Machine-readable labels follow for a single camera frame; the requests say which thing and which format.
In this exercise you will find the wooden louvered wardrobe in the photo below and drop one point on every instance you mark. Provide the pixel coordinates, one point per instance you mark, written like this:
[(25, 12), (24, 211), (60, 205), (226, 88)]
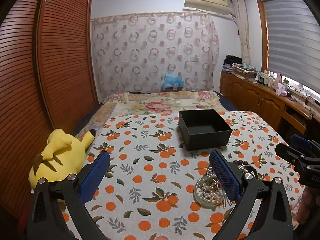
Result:
[(45, 80)]

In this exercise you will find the small brown box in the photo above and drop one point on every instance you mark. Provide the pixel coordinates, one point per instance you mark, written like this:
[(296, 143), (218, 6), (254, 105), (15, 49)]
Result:
[(173, 88)]

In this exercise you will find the stack of folded clothes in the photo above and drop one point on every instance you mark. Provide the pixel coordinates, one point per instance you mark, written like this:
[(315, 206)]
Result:
[(243, 68)]

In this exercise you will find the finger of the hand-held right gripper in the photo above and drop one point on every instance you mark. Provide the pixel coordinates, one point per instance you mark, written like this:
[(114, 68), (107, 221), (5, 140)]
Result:
[(301, 142), (288, 153)]

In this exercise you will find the cream window curtain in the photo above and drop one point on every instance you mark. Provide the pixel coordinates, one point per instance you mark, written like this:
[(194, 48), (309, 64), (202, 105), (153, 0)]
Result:
[(243, 30)]

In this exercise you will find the person's right hand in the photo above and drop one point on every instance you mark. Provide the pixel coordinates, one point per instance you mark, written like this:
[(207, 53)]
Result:
[(310, 207)]

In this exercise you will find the pink tissue box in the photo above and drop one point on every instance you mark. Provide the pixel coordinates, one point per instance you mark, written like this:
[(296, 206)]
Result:
[(281, 90)]

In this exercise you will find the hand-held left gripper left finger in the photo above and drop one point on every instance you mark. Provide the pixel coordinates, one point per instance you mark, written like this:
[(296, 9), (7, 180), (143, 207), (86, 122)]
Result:
[(93, 177)]

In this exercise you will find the cream air conditioner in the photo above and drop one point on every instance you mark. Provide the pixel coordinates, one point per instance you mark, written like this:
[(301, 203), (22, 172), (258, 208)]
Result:
[(207, 1)]

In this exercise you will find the pale green jade bangle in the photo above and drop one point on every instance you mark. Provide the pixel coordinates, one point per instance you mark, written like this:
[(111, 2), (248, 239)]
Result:
[(198, 197)]

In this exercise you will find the grey striped window blind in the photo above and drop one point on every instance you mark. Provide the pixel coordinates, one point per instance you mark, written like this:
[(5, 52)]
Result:
[(292, 35)]

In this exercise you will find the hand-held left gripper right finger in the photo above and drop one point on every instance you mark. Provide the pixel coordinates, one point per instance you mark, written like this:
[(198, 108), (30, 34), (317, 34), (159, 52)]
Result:
[(225, 177)]

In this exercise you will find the black box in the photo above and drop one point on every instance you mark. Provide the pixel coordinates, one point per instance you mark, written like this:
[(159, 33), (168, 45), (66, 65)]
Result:
[(207, 140)]

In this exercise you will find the orange fruit print cloth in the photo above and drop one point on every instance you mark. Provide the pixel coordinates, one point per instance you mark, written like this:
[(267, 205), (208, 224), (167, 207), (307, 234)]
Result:
[(150, 180)]

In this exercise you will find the wooden sideboard cabinet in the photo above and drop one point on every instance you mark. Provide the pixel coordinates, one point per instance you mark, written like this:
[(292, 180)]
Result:
[(252, 97)]

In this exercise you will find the blue plastic bag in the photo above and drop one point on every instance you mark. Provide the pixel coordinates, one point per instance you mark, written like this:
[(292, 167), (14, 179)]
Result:
[(172, 80)]

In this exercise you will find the dark blue bed sheet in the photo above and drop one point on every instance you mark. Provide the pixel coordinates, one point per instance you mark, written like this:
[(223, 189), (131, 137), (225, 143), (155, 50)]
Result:
[(228, 103)]

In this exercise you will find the yellow plush toy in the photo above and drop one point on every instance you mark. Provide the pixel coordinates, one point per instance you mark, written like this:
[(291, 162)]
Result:
[(57, 160)]

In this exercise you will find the floral blanket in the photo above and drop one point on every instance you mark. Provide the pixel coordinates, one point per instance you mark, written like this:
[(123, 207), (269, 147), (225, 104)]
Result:
[(155, 105)]

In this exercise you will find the row of cosmetic bottles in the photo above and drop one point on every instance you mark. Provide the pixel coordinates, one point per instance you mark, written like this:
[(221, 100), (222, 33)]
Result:
[(265, 78)]

